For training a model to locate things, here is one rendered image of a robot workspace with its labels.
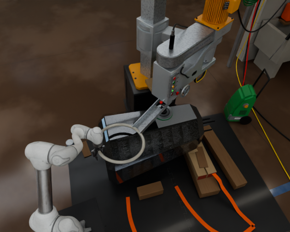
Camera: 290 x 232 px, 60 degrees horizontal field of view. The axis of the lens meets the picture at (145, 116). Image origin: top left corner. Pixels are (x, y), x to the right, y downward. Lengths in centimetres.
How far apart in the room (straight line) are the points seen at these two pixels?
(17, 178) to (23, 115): 107
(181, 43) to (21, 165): 257
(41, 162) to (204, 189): 202
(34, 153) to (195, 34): 170
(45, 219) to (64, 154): 58
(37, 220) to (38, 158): 53
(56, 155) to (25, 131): 237
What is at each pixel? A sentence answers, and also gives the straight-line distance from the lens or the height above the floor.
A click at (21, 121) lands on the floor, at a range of 418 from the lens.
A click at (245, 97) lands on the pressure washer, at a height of 53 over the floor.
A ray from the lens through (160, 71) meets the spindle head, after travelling 232.
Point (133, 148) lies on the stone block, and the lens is 267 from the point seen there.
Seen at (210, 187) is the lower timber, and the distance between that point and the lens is 322.
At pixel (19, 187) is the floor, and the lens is 357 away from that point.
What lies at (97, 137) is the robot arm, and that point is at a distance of 218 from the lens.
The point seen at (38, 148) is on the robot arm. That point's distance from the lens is 178.
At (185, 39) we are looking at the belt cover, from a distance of 239.
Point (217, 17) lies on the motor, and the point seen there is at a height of 178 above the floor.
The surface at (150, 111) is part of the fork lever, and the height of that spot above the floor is 96.
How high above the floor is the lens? 298
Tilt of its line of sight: 50 degrees down
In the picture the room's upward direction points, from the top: 2 degrees clockwise
